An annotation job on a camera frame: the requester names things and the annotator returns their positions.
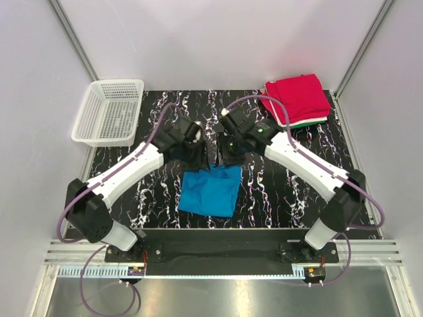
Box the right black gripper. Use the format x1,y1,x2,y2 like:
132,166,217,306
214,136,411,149
215,131,247,168

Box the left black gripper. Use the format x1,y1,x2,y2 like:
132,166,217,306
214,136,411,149
179,139,210,174

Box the blue t shirt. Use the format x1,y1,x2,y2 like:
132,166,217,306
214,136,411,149
178,166,242,218

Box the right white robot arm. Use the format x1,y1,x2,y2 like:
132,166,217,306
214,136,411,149
219,115,366,262

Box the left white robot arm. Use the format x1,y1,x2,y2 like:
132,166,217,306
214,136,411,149
60,117,210,262

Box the green folded t shirt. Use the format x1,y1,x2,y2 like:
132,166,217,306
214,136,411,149
290,120,327,129

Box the red folded t shirt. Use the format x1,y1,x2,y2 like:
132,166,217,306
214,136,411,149
260,74,331,123

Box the white plastic basket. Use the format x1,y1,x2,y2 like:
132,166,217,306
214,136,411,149
71,79,144,147

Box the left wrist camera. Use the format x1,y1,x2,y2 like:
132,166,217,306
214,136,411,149
174,116,203,143

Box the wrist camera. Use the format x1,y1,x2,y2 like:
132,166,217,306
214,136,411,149
174,116,203,143
219,108,255,137

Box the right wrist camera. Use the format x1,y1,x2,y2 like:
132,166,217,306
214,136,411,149
219,108,255,137

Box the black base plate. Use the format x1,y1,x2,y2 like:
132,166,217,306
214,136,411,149
104,230,340,265

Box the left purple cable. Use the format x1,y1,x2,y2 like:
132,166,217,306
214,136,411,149
56,102,191,315

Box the aluminium frame rail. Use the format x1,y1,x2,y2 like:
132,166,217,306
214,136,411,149
44,239,403,279

